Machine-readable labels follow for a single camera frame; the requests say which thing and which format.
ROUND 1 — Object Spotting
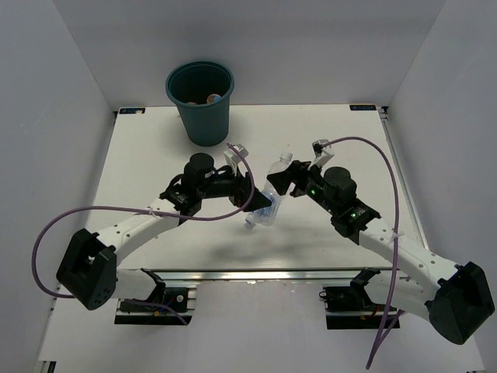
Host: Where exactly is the right blue table label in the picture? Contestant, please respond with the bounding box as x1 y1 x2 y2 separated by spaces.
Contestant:
349 104 377 111

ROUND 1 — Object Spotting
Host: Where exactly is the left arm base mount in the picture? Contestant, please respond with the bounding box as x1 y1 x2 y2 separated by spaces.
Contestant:
114 279 196 326

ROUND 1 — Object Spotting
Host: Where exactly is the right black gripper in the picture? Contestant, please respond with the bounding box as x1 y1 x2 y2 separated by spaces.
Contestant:
267 158 337 215

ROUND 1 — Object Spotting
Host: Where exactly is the clear plastic bottle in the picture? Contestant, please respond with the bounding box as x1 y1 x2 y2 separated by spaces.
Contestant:
266 152 293 180

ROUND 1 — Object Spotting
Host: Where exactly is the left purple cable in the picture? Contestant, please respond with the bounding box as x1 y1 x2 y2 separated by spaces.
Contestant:
31 142 256 326

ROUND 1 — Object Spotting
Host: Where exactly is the purple cable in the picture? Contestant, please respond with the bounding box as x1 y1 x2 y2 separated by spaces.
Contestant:
320 135 407 370
31 142 256 326

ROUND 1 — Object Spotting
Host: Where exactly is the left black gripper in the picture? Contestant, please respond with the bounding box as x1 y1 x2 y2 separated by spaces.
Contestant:
198 161 271 212

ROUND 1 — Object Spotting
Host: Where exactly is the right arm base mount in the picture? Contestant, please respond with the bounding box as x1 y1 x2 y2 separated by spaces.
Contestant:
318 268 385 330

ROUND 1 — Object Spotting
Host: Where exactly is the blue label crushed bottle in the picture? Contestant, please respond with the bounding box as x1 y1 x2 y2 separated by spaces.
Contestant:
245 183 285 229

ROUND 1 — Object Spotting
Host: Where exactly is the dark green plastic bin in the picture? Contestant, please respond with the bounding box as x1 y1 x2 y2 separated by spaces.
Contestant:
165 61 235 147

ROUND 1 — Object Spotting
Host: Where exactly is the blue table label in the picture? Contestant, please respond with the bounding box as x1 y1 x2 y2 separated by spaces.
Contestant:
119 107 145 115
349 104 377 111

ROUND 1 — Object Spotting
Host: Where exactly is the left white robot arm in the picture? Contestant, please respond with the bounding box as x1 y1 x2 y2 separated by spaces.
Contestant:
56 153 270 310

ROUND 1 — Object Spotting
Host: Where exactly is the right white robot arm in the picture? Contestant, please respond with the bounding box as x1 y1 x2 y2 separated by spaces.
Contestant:
266 161 495 345

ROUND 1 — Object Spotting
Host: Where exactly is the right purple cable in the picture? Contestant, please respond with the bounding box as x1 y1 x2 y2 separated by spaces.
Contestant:
320 135 407 370

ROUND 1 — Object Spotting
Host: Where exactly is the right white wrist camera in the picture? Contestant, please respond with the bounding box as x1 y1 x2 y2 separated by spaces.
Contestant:
308 139 335 169

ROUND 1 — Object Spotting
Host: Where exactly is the left blue table label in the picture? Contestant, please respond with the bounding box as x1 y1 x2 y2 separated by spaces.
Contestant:
119 107 145 115

